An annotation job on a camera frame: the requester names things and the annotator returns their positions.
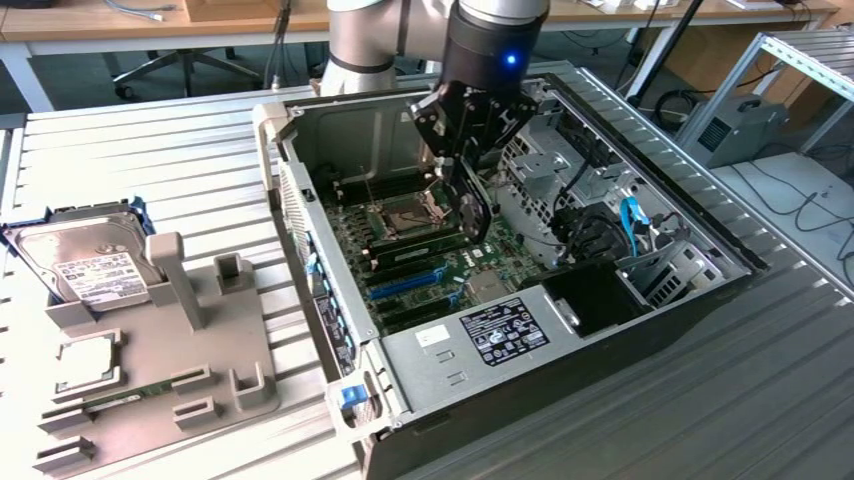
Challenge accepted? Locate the black wire bundle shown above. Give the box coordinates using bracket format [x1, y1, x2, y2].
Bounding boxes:
[551, 199, 688, 266]

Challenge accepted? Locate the grey parts rack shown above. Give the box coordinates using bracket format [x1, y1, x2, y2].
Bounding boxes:
[31, 231, 296, 477]

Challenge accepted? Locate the wooden desk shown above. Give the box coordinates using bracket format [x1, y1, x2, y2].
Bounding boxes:
[0, 0, 843, 114]

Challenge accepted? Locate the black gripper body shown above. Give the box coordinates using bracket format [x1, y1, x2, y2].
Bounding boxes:
[440, 2, 552, 109]

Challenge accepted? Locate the green motherboard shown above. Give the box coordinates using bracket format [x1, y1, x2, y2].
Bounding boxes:
[311, 162, 568, 335]

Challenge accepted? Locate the CPU socket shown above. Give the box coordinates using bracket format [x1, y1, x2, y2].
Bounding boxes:
[372, 192, 447, 240]

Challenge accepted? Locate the blue expansion slot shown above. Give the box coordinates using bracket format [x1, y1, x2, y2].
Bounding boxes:
[366, 264, 452, 302]

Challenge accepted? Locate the silver chipset heatsink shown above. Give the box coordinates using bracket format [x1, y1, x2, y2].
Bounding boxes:
[463, 272, 514, 304]

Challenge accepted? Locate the black floor cable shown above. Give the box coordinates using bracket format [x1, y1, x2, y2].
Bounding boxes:
[726, 159, 854, 246]

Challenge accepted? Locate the office chair base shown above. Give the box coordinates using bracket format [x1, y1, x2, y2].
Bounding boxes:
[109, 47, 265, 99]

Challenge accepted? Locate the black graphics card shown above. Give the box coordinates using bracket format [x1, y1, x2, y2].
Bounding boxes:
[440, 155, 500, 247]

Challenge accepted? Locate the open black PC case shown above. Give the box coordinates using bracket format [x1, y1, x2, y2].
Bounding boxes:
[252, 59, 770, 480]

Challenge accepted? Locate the metal drive cage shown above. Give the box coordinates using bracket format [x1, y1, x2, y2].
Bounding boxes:
[496, 144, 646, 261]

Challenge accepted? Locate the installed RAM stick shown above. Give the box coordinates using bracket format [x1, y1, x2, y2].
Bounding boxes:
[372, 234, 476, 274]

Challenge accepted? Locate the grey power supply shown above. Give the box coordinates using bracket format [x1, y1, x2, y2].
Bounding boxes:
[376, 287, 659, 416]

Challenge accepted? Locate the green RAM stick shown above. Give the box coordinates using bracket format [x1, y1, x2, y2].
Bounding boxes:
[80, 379, 180, 412]

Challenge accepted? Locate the silver CPU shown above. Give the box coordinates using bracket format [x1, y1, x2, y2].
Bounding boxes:
[53, 340, 123, 397]

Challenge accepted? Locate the grey equipment box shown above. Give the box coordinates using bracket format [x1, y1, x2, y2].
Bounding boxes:
[674, 92, 797, 170]

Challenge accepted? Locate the hard disk in blue carrier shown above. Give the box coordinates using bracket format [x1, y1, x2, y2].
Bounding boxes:
[0, 197, 159, 315]

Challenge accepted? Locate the blue case latch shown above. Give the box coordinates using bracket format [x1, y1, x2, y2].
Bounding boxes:
[338, 384, 367, 412]

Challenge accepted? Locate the aluminium slat table frame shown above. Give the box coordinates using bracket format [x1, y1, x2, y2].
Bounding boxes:
[671, 25, 854, 156]

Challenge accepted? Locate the blue SATA wire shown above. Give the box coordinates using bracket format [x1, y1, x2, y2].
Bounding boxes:
[618, 195, 652, 257]

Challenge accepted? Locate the light blue cable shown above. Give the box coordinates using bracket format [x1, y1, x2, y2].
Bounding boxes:
[103, 0, 180, 22]

